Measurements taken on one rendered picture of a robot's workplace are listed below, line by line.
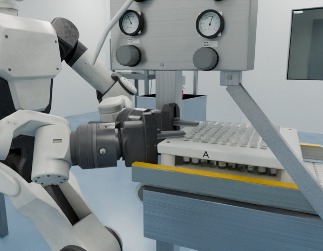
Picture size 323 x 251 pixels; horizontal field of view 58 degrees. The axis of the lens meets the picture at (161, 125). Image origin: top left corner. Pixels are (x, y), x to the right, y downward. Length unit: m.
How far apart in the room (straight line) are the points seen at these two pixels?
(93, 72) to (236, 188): 0.70
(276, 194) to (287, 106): 4.98
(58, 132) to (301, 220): 0.44
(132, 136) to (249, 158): 0.22
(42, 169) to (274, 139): 0.38
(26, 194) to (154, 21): 0.59
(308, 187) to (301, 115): 5.03
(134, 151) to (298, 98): 4.95
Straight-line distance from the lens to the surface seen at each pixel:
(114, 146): 0.54
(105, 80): 1.05
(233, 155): 0.50
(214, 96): 5.85
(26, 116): 0.57
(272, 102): 5.50
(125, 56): 0.46
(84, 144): 0.54
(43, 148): 0.56
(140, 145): 0.56
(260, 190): 0.49
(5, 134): 0.55
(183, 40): 0.45
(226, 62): 0.43
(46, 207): 0.86
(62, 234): 0.88
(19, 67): 0.83
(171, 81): 0.79
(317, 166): 0.73
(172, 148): 0.53
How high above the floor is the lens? 1.11
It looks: 12 degrees down
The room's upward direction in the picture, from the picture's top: straight up
